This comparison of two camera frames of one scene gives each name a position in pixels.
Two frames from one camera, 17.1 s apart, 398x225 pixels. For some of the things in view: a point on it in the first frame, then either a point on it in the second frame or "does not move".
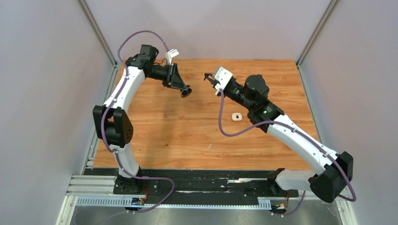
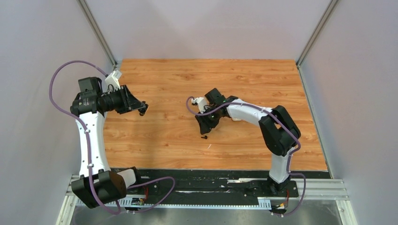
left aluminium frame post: (97, 30) does not move
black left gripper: (173, 80) to (128, 102)
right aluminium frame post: (316, 33) does not move
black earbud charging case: (184, 93) to (142, 111)
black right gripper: (212, 81) to (206, 125)
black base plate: (195, 183) does not move
